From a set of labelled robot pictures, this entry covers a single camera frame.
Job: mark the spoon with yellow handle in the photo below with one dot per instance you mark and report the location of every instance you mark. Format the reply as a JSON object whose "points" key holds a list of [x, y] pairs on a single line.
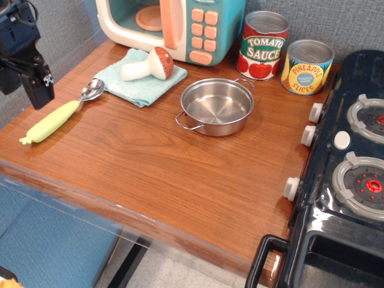
{"points": [[48, 125]]}

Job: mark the plush toy mushroom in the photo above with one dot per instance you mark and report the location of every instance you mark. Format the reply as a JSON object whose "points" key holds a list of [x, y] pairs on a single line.
{"points": [[158, 63]]}

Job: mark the tomato sauce can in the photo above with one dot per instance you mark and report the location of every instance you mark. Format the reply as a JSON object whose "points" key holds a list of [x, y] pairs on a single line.
{"points": [[263, 39]]}

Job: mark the light teal folded cloth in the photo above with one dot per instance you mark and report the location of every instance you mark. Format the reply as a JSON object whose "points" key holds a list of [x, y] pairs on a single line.
{"points": [[142, 92]]}

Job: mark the toy microwave teal and cream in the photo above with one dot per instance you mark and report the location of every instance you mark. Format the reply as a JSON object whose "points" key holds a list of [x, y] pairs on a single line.
{"points": [[196, 32]]}

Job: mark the black metal table leg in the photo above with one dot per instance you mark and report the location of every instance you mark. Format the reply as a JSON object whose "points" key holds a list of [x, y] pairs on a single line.
{"points": [[124, 261]]}

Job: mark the clear acrylic table guard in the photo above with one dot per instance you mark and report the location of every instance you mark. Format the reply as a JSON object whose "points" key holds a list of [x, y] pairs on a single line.
{"points": [[118, 167]]}

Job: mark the black toy stove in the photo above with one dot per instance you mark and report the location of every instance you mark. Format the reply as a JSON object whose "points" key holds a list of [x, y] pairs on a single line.
{"points": [[336, 225]]}

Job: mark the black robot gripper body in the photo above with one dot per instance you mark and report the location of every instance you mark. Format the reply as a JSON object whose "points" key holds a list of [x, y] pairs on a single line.
{"points": [[19, 38]]}

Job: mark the pineapple slices can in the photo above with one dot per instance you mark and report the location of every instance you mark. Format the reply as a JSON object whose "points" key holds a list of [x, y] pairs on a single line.
{"points": [[308, 63]]}

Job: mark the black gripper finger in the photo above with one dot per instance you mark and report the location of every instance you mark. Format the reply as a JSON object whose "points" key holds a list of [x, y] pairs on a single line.
{"points": [[38, 84]]}

